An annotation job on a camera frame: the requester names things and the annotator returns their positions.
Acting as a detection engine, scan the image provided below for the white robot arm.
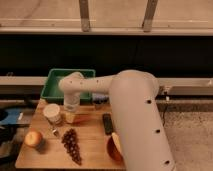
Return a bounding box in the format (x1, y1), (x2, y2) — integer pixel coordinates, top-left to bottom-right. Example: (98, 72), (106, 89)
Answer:
(59, 70), (177, 171)

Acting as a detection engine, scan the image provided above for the white paper cup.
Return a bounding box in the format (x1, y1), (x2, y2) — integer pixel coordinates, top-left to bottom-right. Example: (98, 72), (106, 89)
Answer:
(43, 103), (62, 124)

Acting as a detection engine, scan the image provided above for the dark grape bunch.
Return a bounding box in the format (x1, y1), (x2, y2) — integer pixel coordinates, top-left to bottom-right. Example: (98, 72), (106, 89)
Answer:
(62, 129), (82, 165)

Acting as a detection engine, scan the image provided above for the green plastic tray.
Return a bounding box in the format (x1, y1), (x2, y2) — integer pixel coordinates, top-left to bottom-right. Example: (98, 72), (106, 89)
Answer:
(41, 68), (96, 104)

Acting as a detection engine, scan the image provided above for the blue lidded small container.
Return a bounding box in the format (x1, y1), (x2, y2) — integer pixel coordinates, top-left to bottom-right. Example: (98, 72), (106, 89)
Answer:
(92, 93), (109, 109)

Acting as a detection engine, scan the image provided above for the black remote control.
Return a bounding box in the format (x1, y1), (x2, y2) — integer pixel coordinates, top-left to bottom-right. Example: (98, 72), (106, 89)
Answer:
(102, 113), (113, 135)

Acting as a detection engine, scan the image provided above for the red yellow apple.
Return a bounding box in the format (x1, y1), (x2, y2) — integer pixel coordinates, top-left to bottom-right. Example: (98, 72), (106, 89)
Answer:
(24, 131), (43, 148)

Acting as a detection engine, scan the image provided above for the brown bowl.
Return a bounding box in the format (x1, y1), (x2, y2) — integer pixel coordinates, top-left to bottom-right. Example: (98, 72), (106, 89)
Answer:
(107, 136), (123, 162)

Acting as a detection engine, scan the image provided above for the blue object left of table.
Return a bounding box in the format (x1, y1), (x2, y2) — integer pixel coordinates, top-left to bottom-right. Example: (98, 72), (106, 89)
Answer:
(0, 108), (23, 125)

